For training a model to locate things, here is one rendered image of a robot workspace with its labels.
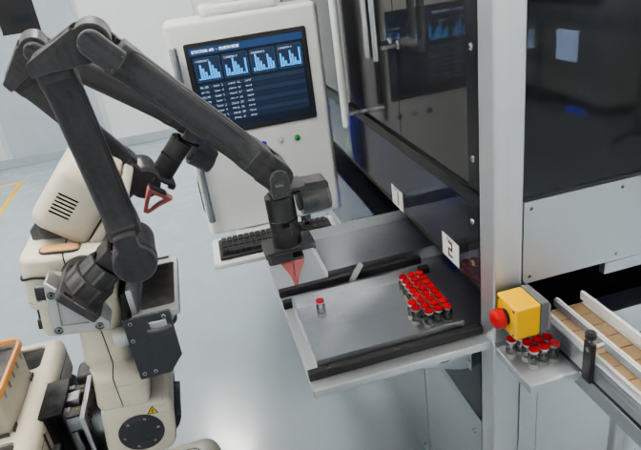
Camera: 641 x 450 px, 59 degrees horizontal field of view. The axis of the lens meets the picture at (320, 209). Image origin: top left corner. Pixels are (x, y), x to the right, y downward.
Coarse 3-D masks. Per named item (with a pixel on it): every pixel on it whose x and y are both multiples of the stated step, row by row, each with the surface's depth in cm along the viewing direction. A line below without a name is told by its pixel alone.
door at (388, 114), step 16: (352, 0) 167; (384, 0) 142; (352, 16) 170; (384, 16) 144; (352, 32) 174; (384, 32) 147; (352, 48) 178; (352, 64) 181; (368, 64) 165; (384, 64) 152; (352, 80) 185; (368, 80) 169; (384, 80) 155; (352, 96) 190; (368, 96) 172; (384, 96) 158; (368, 112) 176; (384, 112) 161; (400, 128) 151
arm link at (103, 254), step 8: (144, 232) 105; (104, 240) 105; (152, 240) 105; (96, 248) 105; (104, 248) 102; (112, 248) 105; (96, 256) 102; (104, 256) 101; (104, 264) 102; (112, 272) 103
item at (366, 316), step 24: (336, 288) 144; (360, 288) 146; (384, 288) 146; (312, 312) 141; (336, 312) 140; (360, 312) 138; (384, 312) 137; (312, 336) 132; (336, 336) 131; (360, 336) 130; (384, 336) 129; (408, 336) 123; (336, 360) 120
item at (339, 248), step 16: (336, 224) 176; (352, 224) 177; (368, 224) 179; (384, 224) 179; (400, 224) 178; (320, 240) 175; (336, 240) 174; (352, 240) 172; (368, 240) 171; (384, 240) 170; (400, 240) 168; (416, 240) 167; (320, 256) 159; (336, 256) 165; (352, 256) 163; (368, 256) 162; (384, 256) 154; (400, 256) 156; (336, 272) 152
